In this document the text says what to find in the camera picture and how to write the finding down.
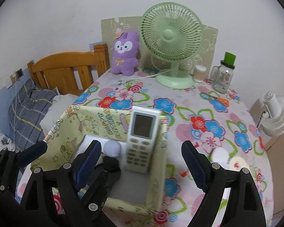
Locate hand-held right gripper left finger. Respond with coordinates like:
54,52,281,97
20,139,105,227

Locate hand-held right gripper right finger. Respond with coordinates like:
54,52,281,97
181,141,267,227

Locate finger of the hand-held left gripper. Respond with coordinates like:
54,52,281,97
0,141,48,192
82,170,109,219

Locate pale lilac egg-shaped ball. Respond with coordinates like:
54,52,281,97
104,140,122,158

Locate white round case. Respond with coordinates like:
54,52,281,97
211,147,229,163

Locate yellow fabric storage box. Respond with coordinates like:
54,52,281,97
30,105,168,218

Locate cream round compact mirror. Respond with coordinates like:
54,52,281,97
228,156,249,171

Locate white remote control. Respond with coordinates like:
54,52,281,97
124,105,162,173

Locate white printed cloth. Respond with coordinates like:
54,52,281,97
0,132,16,156

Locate grey plaid bedding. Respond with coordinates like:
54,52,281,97
0,78,58,152

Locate wooden bed headboard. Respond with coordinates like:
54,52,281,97
27,43,110,97

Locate glass jar with green lid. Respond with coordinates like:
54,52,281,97
211,51,237,94

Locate clear cotton swab container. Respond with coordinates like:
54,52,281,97
193,64,207,83

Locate white standing fan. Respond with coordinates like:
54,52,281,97
256,91,284,138

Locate purple plush toy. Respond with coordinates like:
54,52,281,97
112,30,140,76

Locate beige patterned board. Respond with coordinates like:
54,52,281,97
101,16,218,76

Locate green desk fan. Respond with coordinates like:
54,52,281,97
140,2,203,89

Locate orange handled scissors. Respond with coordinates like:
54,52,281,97
205,92,230,107

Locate black fan cable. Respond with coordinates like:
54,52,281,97
257,110,268,128

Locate white fan cable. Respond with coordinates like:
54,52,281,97
132,68,174,79

